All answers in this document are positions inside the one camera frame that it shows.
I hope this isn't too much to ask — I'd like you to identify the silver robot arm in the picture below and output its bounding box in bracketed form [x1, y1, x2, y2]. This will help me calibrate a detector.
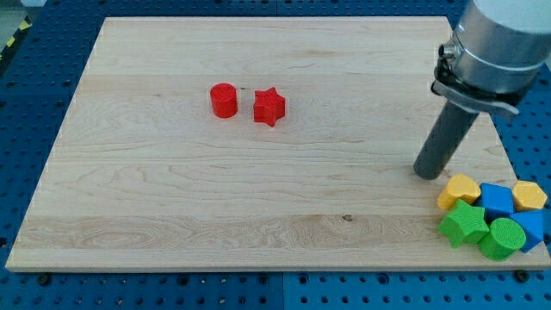
[431, 0, 550, 119]

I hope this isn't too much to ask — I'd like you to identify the light wooden board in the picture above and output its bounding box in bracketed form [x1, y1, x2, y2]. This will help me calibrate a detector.
[6, 16, 550, 272]

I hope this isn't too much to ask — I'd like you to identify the red star block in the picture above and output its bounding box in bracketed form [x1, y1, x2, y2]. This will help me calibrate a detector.
[253, 87, 286, 127]

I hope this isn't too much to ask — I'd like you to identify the red cylinder block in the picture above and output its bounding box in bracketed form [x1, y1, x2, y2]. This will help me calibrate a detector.
[210, 83, 238, 118]

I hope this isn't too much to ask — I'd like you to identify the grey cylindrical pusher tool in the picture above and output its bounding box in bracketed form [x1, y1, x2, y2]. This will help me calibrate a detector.
[413, 102, 479, 180]

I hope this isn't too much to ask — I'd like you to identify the yellow heart block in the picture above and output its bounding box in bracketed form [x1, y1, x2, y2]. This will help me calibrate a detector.
[436, 173, 481, 210]

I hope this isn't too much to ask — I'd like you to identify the green star block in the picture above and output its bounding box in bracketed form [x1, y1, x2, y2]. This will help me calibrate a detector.
[437, 199, 490, 248]

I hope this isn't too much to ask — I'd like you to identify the blue cube block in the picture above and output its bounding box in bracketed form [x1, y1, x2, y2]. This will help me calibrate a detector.
[474, 183, 514, 221]

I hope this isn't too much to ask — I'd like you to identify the green cylinder block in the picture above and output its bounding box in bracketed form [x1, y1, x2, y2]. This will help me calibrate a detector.
[478, 218, 527, 261]

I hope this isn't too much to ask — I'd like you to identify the yellow hexagon block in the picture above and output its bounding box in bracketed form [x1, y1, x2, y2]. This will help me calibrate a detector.
[512, 181, 548, 212]

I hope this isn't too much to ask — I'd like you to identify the blue triangle block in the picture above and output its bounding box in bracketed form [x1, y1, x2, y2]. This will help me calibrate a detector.
[510, 210, 543, 253]

